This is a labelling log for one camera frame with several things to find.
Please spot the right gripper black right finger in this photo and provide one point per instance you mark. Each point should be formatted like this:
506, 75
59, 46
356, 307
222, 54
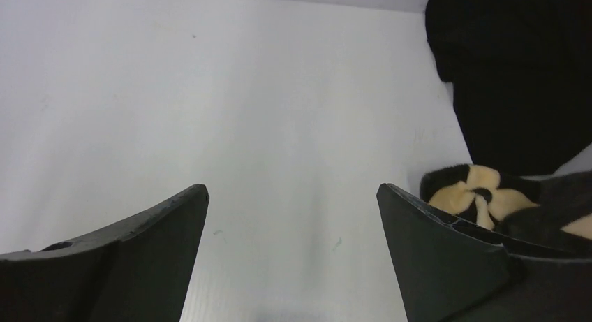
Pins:
449, 269

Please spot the black floral fleece blanket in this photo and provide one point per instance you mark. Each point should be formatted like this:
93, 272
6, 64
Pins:
554, 212

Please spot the black cloth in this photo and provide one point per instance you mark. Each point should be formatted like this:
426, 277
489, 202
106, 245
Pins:
521, 78

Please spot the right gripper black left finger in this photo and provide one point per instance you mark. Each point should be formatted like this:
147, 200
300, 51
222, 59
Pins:
136, 269

